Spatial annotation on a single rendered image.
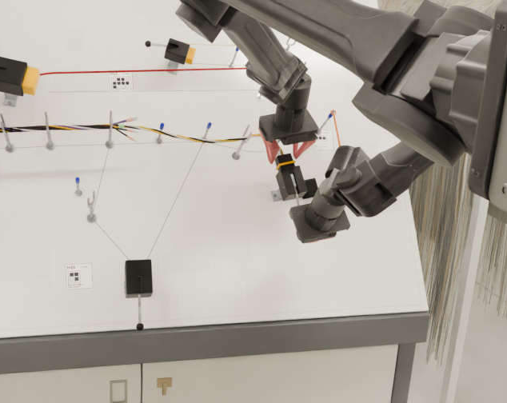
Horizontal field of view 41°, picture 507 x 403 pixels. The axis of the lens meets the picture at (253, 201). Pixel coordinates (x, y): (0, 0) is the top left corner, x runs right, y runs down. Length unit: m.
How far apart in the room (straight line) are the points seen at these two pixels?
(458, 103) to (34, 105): 1.11
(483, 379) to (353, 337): 1.64
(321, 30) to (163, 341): 0.84
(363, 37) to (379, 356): 1.04
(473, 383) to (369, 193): 1.94
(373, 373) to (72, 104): 0.85
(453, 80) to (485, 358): 2.74
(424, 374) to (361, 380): 1.43
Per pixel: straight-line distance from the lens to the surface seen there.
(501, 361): 3.19
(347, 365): 1.51
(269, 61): 1.06
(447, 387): 2.19
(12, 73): 1.37
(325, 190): 1.17
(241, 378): 1.45
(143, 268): 1.24
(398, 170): 1.11
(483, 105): 0.43
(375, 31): 0.58
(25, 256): 1.35
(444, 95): 0.48
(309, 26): 0.62
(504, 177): 0.43
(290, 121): 1.28
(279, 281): 1.38
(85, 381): 1.41
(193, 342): 1.34
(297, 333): 1.38
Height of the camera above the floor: 1.51
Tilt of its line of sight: 18 degrees down
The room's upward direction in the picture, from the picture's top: 3 degrees clockwise
